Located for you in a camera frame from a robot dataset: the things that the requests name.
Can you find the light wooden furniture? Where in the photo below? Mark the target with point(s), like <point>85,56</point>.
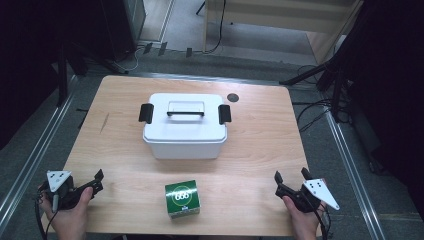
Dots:
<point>283,16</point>

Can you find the person's left hand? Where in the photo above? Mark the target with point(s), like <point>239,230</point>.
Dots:
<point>68,223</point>

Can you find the dark cabinet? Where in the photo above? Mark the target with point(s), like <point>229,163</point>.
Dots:
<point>123,23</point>

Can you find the white lid with black latches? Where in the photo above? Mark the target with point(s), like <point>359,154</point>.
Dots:
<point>186,128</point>

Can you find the black metal stand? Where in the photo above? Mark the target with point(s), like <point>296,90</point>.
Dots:
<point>62,76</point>

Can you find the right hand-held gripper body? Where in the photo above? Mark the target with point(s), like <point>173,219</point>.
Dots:
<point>308,200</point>

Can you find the dark round table grommet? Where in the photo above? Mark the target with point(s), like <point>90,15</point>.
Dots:
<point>233,97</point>

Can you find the green printed carton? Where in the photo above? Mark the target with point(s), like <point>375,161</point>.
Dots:
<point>182,198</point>

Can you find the white plastic storage box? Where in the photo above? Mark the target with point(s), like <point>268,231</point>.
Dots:
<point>185,150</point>

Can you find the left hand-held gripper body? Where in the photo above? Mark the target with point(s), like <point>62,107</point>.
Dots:
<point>61,196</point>

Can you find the black tripod stand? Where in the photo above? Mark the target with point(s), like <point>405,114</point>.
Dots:
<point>336,90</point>

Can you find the person's right hand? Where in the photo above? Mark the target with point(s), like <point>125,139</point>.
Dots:
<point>305,225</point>

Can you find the dark curtain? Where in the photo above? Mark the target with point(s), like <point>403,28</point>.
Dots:
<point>396,83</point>
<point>26,50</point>

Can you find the metal floor rail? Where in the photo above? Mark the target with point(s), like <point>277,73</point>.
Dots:
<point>36,150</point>
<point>353,173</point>

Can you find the black tape strip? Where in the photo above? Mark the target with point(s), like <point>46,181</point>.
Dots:
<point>162,48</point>
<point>147,48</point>
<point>189,52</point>

